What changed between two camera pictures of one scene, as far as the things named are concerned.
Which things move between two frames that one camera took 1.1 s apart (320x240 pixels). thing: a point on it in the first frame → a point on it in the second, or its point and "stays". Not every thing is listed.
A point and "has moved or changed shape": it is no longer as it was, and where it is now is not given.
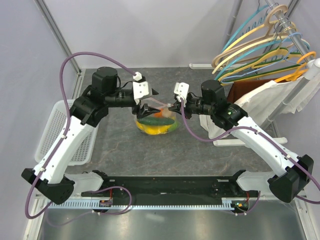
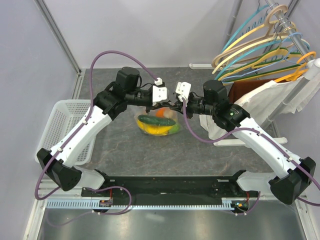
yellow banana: (152, 130) stays
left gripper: (145, 111) → (157, 105)
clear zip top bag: (158, 123) has moved or changed shape
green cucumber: (155, 121) stays
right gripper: (177, 107) stays
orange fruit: (159, 114) stays
